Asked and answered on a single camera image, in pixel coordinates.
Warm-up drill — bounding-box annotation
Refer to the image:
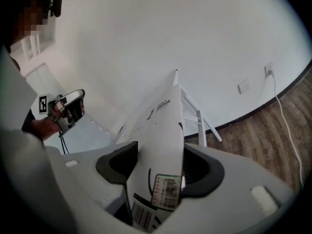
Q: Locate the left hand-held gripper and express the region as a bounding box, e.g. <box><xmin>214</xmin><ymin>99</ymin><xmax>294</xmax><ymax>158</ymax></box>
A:
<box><xmin>39</xmin><ymin>89</ymin><xmax>85</xmax><ymax>133</ymax></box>

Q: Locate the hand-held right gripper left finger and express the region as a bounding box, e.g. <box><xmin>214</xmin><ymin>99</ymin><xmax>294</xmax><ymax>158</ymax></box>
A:
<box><xmin>60</xmin><ymin>140</ymin><xmax>140</xmax><ymax>227</ymax></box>

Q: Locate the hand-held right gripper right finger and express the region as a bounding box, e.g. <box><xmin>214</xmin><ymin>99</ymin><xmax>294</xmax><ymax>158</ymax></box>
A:
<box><xmin>156</xmin><ymin>142</ymin><xmax>296</xmax><ymax>234</ymax></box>

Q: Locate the white paper booklet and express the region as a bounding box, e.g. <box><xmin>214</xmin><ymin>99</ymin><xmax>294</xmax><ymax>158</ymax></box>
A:
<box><xmin>116</xmin><ymin>83</ymin><xmax>186</xmax><ymax>232</ymax></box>

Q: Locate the person's left forearm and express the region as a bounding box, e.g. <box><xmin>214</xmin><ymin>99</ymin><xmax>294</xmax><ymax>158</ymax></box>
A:
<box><xmin>30</xmin><ymin>117</ymin><xmax>61</xmax><ymax>141</ymax></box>

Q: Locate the person's left hand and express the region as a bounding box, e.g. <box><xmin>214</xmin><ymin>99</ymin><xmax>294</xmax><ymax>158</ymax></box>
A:
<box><xmin>50</xmin><ymin>101</ymin><xmax>64</xmax><ymax>130</ymax></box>

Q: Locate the person's black shirt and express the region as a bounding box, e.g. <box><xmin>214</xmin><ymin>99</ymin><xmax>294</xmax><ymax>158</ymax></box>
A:
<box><xmin>21</xmin><ymin>108</ymin><xmax>35</xmax><ymax>132</ymax></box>

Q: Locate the white table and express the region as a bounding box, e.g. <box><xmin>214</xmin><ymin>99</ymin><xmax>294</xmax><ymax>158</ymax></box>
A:
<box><xmin>114</xmin><ymin>69</ymin><xmax>223</xmax><ymax>148</ymax></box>

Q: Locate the person's head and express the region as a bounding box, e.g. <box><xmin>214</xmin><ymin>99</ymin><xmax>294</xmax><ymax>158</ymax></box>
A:
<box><xmin>4</xmin><ymin>0</ymin><xmax>52</xmax><ymax>56</ymax></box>

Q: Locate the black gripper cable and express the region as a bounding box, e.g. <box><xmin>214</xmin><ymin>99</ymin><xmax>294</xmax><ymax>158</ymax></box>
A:
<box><xmin>58</xmin><ymin>130</ymin><xmax>71</xmax><ymax>155</ymax></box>

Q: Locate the white power cable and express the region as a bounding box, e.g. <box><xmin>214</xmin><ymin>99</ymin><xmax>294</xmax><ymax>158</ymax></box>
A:
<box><xmin>269</xmin><ymin>72</ymin><xmax>305</xmax><ymax>188</ymax></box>

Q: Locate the white blank wall plate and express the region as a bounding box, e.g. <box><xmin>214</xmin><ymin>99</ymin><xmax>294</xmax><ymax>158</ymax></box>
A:
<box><xmin>237</xmin><ymin>78</ymin><xmax>252</xmax><ymax>95</ymax></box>

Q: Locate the black head camera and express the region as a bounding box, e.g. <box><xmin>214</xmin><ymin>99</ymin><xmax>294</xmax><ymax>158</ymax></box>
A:
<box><xmin>49</xmin><ymin>0</ymin><xmax>63</xmax><ymax>18</ymax></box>

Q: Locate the white wall socket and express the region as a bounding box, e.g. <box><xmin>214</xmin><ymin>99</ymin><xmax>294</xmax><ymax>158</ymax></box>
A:
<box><xmin>264</xmin><ymin>61</ymin><xmax>275</xmax><ymax>78</ymax></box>

